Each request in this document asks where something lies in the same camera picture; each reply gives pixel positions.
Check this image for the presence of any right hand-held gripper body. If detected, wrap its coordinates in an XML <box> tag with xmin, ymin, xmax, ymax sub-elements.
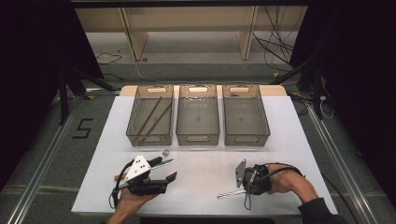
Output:
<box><xmin>234</xmin><ymin>158</ymin><xmax>272</xmax><ymax>197</ymax></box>

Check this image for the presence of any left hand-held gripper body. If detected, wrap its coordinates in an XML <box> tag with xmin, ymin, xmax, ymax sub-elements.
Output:
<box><xmin>116</xmin><ymin>154</ymin><xmax>171</xmax><ymax>197</ymax></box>

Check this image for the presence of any smoky clear plastic bin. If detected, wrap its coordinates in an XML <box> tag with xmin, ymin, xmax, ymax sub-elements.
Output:
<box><xmin>221</xmin><ymin>83</ymin><xmax>271</xmax><ymax>147</ymax></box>
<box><xmin>176</xmin><ymin>83</ymin><xmax>221</xmax><ymax>147</ymax></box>
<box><xmin>125</xmin><ymin>84</ymin><xmax>175</xmax><ymax>147</ymax></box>

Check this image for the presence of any long metal spoon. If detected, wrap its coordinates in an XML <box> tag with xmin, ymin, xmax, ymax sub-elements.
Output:
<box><xmin>217</xmin><ymin>189</ymin><xmax>248</xmax><ymax>201</ymax></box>

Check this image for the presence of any brown wooden chopstick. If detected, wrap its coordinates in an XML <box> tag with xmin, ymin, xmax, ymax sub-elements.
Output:
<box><xmin>140</xmin><ymin>103</ymin><xmax>173</xmax><ymax>142</ymax></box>
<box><xmin>135</xmin><ymin>96</ymin><xmax>163</xmax><ymax>136</ymax></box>

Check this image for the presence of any person's right hand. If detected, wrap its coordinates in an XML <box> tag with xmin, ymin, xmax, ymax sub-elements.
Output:
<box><xmin>266</xmin><ymin>163</ymin><xmax>308</xmax><ymax>195</ymax></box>

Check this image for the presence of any person's left hand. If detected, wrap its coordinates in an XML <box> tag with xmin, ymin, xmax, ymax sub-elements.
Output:
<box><xmin>113</xmin><ymin>174</ymin><xmax>157</xmax><ymax>215</ymax></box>

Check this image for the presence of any white table cover sheet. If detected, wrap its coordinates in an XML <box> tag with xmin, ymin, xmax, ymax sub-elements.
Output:
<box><xmin>70</xmin><ymin>94</ymin><xmax>339</xmax><ymax>217</ymax></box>

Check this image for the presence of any black metal stand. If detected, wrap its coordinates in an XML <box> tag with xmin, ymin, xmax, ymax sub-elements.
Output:
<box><xmin>270</xmin><ymin>52</ymin><xmax>325</xmax><ymax>121</ymax></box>
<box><xmin>57</xmin><ymin>66</ymin><xmax>118</xmax><ymax>126</ymax></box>

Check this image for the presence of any dark curtain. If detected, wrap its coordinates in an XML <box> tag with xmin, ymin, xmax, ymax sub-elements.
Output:
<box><xmin>290</xmin><ymin>0</ymin><xmax>396</xmax><ymax>200</ymax></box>
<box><xmin>0</xmin><ymin>0</ymin><xmax>105</xmax><ymax>191</ymax></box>

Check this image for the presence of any light wooden shelf unit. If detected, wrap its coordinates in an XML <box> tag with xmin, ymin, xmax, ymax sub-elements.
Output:
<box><xmin>74</xmin><ymin>6</ymin><xmax>309</xmax><ymax>62</ymax></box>

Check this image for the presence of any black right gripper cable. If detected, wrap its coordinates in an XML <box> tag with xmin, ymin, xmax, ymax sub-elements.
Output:
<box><xmin>244</xmin><ymin>161</ymin><xmax>359</xmax><ymax>224</ymax></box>

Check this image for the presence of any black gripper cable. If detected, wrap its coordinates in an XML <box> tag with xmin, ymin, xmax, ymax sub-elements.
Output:
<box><xmin>107</xmin><ymin>160</ymin><xmax>134</xmax><ymax>210</ymax></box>
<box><xmin>244</xmin><ymin>161</ymin><xmax>359</xmax><ymax>224</ymax></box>

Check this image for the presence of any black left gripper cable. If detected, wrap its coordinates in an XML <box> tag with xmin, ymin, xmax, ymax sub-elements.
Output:
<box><xmin>107</xmin><ymin>160</ymin><xmax>134</xmax><ymax>210</ymax></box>

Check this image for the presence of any aluminium floor rail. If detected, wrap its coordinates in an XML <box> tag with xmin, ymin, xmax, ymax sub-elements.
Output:
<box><xmin>5</xmin><ymin>94</ymin><xmax>87</xmax><ymax>224</ymax></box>
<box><xmin>305</xmin><ymin>105</ymin><xmax>380</xmax><ymax>224</ymax></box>

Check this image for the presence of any white floor cable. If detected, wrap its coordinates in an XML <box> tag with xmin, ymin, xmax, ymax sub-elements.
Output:
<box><xmin>133</xmin><ymin>59</ymin><xmax>200</xmax><ymax>84</ymax></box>

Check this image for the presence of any thin black floor cable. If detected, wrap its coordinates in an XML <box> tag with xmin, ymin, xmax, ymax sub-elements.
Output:
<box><xmin>94</xmin><ymin>51</ymin><xmax>123</xmax><ymax>66</ymax></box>

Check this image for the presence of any bundle of black floor cables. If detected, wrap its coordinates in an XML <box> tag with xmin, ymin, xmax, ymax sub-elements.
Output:
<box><xmin>251</xmin><ymin>6</ymin><xmax>296</xmax><ymax>73</ymax></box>

